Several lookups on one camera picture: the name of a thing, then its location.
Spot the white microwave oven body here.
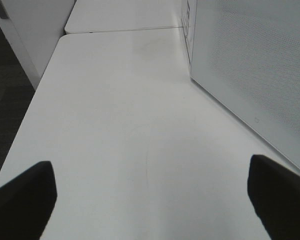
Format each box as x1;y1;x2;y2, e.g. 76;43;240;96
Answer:
181;0;300;180

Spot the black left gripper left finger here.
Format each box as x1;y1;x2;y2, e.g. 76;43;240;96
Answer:
0;161;57;240

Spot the white microwave door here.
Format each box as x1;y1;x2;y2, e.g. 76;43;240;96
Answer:
189;0;300;180

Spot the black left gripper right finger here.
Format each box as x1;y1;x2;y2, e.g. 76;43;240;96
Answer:
247;154;300;240

